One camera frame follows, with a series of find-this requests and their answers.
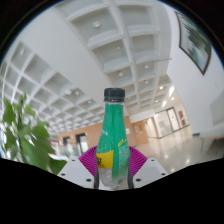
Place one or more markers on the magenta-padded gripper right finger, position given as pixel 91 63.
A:
pixel 138 162

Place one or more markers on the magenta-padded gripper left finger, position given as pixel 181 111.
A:
pixel 87 163

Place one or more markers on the green plastic drink bottle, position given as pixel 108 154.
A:
pixel 112 140

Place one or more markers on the green leafy potted plant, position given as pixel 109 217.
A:
pixel 30 146

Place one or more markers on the group of ceiling lights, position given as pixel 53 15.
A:
pixel 146 66

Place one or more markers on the dark-framed landscape picture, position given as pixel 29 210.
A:
pixel 195 41

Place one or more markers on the long white wall bench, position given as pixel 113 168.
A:
pixel 215 130

